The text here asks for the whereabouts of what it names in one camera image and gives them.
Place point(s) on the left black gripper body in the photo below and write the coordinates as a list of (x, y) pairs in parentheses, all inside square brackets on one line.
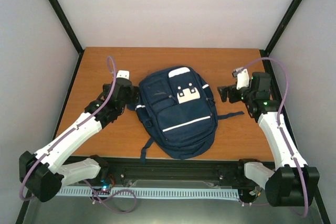
[(134, 97)]

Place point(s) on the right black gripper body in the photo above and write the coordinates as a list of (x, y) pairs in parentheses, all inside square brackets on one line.
[(234, 98)]

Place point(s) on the navy blue student backpack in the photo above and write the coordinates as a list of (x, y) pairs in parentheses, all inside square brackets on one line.
[(176, 107)]

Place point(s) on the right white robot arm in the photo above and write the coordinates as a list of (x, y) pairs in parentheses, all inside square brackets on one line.
[(292, 183)]

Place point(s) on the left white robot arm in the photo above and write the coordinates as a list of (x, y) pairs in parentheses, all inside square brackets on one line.
[(44, 173)]

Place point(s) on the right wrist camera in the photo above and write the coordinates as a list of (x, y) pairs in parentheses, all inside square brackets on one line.
[(242, 77)]

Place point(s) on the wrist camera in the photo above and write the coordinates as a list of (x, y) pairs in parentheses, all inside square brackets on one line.
[(123, 74), (242, 77)]

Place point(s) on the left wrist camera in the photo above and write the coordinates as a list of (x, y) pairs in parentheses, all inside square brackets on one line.
[(123, 74)]

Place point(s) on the black aluminium frame base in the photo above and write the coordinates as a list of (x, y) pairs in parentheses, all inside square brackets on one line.
[(162, 166)]

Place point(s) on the light blue slotted cable duct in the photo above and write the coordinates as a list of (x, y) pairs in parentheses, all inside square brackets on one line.
[(160, 193)]

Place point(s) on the left black frame post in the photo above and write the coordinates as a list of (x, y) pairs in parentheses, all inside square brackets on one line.
[(55, 4)]

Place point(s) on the black frame post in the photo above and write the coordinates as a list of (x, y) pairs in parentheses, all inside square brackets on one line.
[(292, 8), (55, 4)]

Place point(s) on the right black frame post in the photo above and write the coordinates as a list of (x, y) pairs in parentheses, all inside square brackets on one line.
[(292, 8)]

